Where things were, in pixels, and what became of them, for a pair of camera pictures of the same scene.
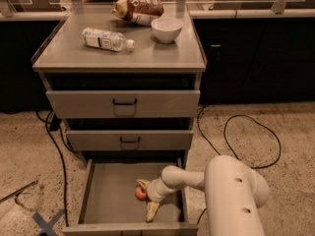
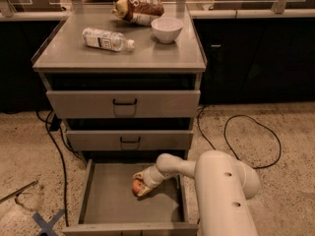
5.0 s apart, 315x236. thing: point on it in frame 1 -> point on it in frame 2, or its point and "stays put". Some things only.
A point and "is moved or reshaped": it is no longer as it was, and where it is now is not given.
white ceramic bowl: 166,29 stays put
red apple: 140,193 is moved or reshaped
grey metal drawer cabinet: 136,105 stays put
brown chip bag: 138,10 stays put
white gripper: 153,192 -> 150,180
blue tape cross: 47,227 stays put
